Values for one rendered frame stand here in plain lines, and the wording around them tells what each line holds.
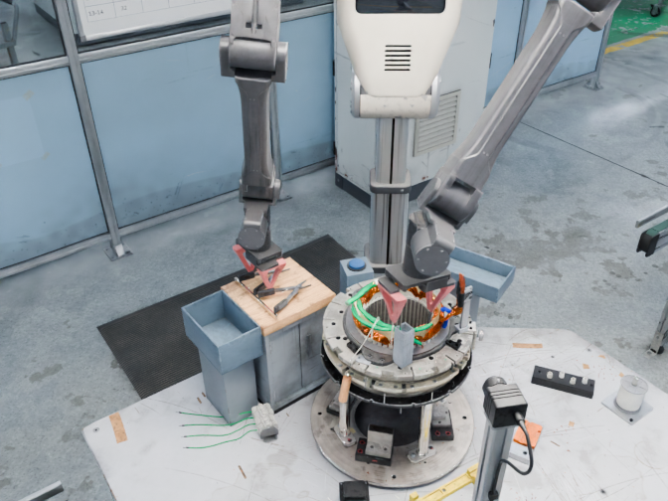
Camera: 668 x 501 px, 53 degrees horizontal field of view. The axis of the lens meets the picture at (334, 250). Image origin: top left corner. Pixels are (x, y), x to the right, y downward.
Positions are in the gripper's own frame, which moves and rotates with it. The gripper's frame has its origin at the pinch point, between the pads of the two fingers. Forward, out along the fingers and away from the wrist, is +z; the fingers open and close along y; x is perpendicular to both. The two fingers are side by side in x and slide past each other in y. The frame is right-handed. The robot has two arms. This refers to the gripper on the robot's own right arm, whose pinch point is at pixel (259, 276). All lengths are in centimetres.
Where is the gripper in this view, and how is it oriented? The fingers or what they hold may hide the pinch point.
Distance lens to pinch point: 157.7
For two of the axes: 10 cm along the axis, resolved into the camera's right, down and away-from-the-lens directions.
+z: -0.3, 8.2, 5.7
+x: 7.9, -3.4, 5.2
